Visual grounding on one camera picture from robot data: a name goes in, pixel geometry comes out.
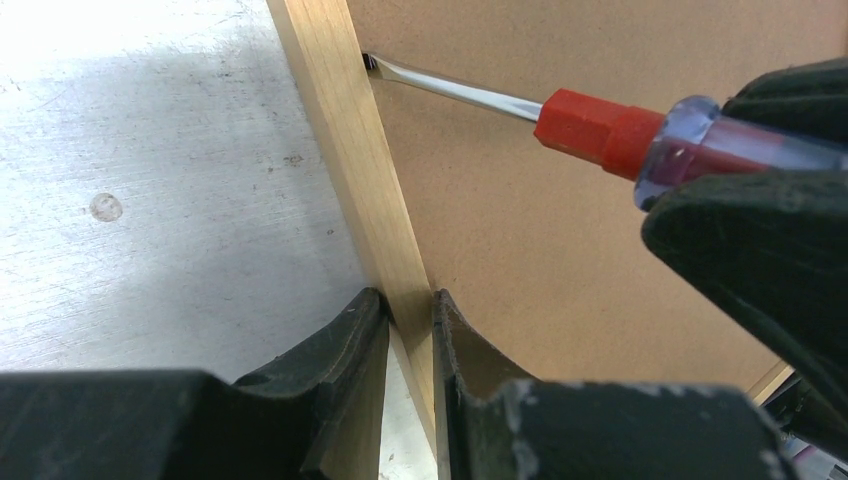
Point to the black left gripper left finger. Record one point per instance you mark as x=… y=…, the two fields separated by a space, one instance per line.
x=314 y=412

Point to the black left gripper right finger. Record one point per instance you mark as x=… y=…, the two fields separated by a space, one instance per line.
x=495 y=420

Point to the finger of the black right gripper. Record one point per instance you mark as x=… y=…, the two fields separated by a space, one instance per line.
x=770 y=250
x=808 y=100

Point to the blue red screwdriver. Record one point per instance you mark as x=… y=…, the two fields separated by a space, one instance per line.
x=657 y=152

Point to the wooden picture frame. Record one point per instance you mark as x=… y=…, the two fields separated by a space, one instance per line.
x=541 y=251

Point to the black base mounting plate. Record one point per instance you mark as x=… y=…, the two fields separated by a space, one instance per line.
x=801 y=411

